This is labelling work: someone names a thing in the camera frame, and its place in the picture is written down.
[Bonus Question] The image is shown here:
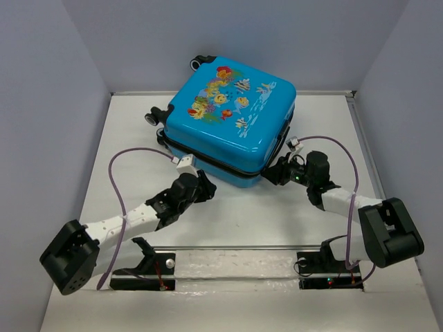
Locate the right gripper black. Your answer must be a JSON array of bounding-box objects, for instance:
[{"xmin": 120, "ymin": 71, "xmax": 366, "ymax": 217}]
[{"xmin": 259, "ymin": 151, "xmax": 314, "ymax": 187}]

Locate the blue kids suitcase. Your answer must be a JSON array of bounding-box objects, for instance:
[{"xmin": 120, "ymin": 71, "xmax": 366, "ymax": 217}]
[{"xmin": 145, "ymin": 55, "xmax": 297, "ymax": 188}]

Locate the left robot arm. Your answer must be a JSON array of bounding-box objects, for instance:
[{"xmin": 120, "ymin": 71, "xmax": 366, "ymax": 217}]
[{"xmin": 39, "ymin": 170, "xmax": 217, "ymax": 295}]

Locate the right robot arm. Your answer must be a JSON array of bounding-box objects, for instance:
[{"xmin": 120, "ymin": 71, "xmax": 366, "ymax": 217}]
[{"xmin": 262, "ymin": 151, "xmax": 424, "ymax": 271}]

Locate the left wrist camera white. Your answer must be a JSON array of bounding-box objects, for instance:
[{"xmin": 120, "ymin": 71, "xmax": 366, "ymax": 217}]
[{"xmin": 176, "ymin": 154, "xmax": 198, "ymax": 177}]

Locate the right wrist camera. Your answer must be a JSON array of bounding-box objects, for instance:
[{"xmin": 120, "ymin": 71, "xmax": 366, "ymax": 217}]
[{"xmin": 286, "ymin": 136, "xmax": 304, "ymax": 154}]

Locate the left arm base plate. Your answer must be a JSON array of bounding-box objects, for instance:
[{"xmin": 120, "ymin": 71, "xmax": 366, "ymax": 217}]
[{"xmin": 109, "ymin": 252, "xmax": 176, "ymax": 291}]

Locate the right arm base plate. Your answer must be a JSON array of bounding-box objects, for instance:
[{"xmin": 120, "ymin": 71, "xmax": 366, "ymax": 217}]
[{"xmin": 293, "ymin": 251, "xmax": 364, "ymax": 290}]

